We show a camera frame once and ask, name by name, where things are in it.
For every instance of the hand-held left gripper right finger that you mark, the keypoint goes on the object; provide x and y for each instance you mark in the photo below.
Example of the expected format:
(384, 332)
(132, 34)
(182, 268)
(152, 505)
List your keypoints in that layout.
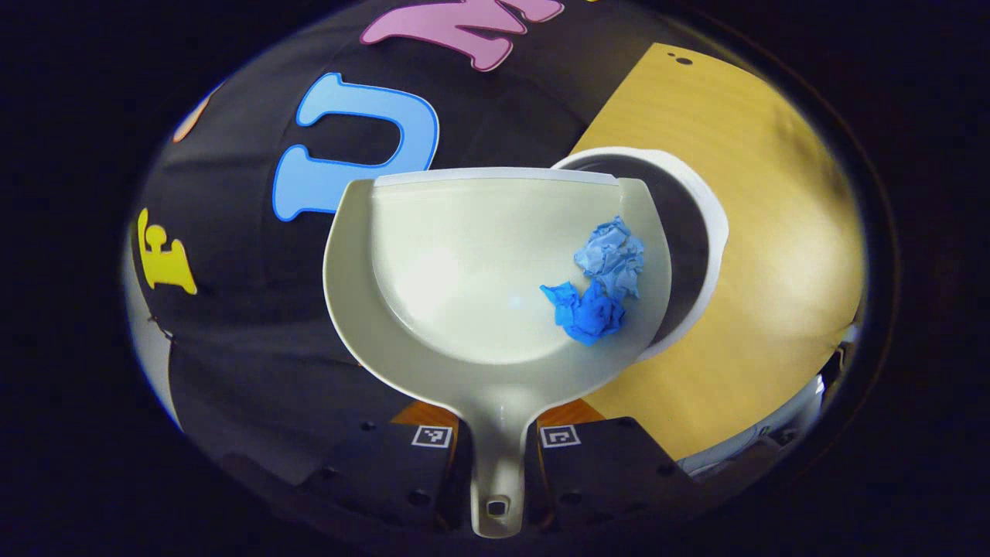
(603, 472)

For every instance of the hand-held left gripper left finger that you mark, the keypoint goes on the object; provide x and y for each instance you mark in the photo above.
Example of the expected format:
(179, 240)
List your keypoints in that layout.
(387, 472)

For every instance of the dark blue paper ball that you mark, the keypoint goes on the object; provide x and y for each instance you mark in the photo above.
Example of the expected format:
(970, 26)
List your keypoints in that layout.
(588, 317)

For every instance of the white dustpan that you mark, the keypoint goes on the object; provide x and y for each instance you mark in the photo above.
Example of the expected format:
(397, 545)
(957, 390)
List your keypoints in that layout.
(464, 271)

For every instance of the light blue paper ball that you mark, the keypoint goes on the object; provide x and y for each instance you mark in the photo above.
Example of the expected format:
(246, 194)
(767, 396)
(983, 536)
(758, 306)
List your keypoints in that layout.
(615, 255)

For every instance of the grey garbage bin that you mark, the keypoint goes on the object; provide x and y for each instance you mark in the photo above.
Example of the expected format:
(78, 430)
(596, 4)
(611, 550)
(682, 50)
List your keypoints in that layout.
(684, 232)

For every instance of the wooden desktop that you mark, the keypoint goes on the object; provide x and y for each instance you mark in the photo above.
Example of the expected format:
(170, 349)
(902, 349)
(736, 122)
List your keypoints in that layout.
(758, 232)

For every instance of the black backdrop cloth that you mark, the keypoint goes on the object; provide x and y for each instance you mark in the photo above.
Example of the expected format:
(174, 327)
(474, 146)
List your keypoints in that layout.
(255, 325)

